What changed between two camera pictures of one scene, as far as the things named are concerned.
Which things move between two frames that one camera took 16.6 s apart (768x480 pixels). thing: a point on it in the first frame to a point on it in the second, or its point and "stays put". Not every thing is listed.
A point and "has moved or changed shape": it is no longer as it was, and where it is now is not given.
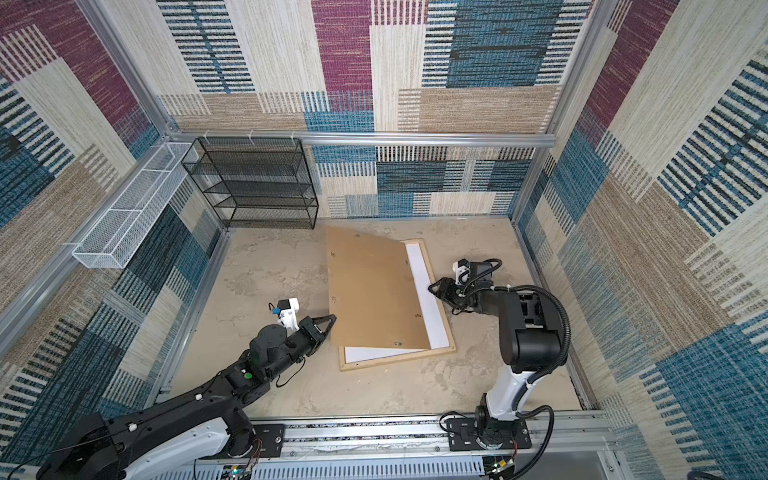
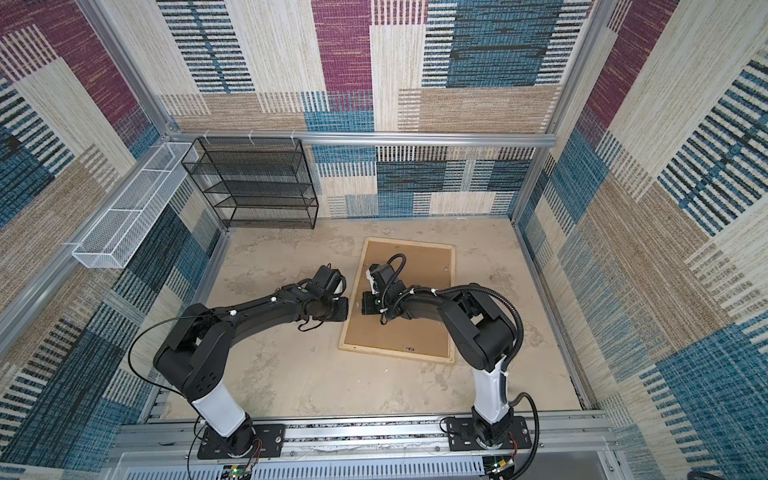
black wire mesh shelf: [255, 182] stays put
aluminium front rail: [562, 448] stays put
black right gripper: [445, 288] to [368, 308]
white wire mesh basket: [121, 231] stays put
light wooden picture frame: [415, 355] to [387, 352]
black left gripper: [313, 335] to [343, 312]
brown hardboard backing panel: [372, 292] has moved or changed shape
